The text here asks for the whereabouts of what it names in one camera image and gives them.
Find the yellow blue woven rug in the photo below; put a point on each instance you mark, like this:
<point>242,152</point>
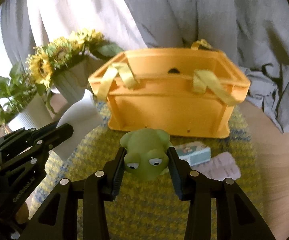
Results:
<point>148,209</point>

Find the teal cartoon tissue pack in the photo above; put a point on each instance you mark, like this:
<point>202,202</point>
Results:
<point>194,153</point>

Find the green frog squishy toy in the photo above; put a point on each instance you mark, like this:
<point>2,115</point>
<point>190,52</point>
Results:
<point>146,156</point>

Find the grey curtain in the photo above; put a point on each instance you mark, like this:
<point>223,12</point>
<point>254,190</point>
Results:
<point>253,33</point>

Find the white ribbed plant pot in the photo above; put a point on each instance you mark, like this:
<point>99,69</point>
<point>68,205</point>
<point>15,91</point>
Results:
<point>34,115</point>

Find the green leafy potted plant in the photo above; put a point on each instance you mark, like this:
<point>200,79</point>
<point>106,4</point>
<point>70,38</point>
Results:
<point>19,89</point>

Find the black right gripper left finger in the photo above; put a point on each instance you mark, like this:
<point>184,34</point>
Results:
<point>56,217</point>

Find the yellow sunflower bouquet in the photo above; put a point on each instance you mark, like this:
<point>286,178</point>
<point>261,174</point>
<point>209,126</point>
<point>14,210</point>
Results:
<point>63,53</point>

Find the orange plastic storage crate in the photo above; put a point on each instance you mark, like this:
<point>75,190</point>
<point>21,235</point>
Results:
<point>188,92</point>

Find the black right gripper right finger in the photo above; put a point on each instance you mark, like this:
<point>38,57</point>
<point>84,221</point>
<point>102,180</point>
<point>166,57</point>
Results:
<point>237,217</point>

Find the white ribbed vase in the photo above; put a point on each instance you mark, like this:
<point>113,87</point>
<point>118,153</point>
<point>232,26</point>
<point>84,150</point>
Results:
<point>72,83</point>

